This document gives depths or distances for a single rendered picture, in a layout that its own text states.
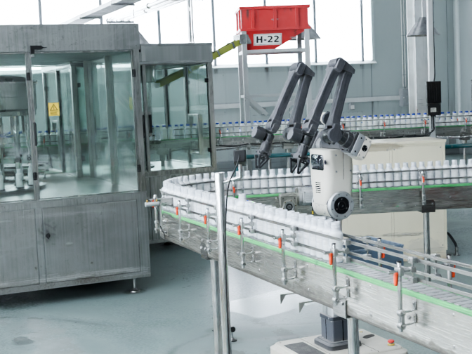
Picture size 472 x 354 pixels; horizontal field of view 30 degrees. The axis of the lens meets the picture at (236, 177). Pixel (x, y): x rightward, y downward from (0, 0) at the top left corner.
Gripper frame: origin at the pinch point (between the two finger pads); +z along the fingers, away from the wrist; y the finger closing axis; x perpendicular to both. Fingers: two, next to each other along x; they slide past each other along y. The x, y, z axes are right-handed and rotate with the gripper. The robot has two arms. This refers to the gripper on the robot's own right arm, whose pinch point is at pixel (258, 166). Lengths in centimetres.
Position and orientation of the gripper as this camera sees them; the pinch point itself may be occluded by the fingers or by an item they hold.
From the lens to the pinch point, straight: 499.0
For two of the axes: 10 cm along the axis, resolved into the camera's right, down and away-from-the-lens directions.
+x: 9.1, 3.5, 2.3
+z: -3.4, 9.4, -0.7
